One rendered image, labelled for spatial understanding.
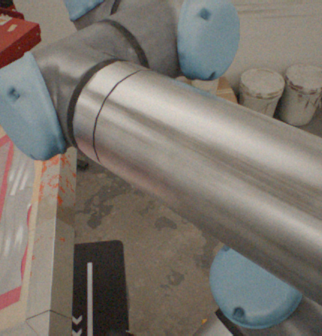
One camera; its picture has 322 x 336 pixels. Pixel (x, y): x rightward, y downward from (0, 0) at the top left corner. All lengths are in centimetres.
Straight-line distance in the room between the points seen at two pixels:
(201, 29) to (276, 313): 23
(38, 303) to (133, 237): 189
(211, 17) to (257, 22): 257
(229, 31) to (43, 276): 34
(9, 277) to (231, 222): 45
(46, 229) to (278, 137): 39
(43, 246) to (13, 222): 15
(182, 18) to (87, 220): 217
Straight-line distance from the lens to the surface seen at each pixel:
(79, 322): 112
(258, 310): 32
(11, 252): 62
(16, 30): 199
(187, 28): 34
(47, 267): 50
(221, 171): 19
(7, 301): 59
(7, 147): 84
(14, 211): 68
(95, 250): 121
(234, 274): 33
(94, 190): 260
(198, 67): 34
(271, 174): 19
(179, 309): 215
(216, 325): 45
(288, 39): 307
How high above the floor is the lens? 198
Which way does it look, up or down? 48 degrees down
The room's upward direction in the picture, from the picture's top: straight up
